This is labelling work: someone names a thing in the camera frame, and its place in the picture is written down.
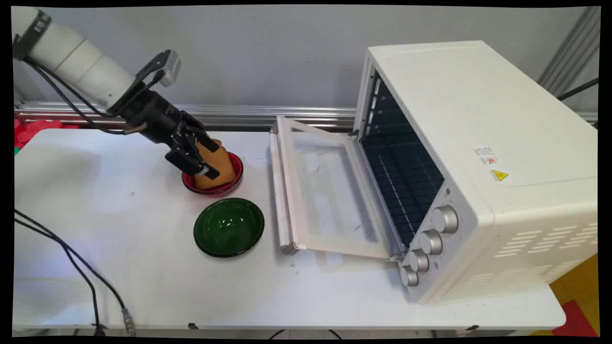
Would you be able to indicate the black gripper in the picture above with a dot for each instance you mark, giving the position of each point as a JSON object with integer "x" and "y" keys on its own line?
{"x": 155, "y": 114}

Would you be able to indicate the brown bread toy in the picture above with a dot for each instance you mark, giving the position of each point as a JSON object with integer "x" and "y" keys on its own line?
{"x": 217, "y": 167}

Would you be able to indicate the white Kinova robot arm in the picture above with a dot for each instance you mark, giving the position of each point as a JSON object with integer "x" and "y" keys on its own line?
{"x": 71, "y": 56}

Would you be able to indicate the red bowl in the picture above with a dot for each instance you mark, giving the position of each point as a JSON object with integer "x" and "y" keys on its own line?
{"x": 224, "y": 184}

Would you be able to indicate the dark green bowl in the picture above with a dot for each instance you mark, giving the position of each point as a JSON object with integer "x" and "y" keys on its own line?
{"x": 229, "y": 228}

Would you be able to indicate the white oven door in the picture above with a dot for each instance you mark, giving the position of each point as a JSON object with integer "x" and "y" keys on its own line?
{"x": 330, "y": 191}

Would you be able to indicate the red cloth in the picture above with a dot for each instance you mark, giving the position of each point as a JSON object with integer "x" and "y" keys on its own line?
{"x": 33, "y": 131}

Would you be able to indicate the silver oven knob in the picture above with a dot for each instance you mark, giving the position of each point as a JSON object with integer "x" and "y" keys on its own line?
{"x": 409, "y": 276}
{"x": 431, "y": 241}
{"x": 445, "y": 219}
{"x": 419, "y": 261}

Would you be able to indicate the white toaster oven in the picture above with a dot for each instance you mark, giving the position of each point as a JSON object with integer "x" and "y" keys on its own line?
{"x": 478, "y": 157}

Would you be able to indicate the aluminium rail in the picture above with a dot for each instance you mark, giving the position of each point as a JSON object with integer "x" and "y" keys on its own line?
{"x": 224, "y": 114}

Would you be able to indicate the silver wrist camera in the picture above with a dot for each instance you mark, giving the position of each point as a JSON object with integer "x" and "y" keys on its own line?
{"x": 167, "y": 67}

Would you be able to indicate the grey aluminium post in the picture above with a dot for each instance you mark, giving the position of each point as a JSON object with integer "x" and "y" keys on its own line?
{"x": 571, "y": 50}

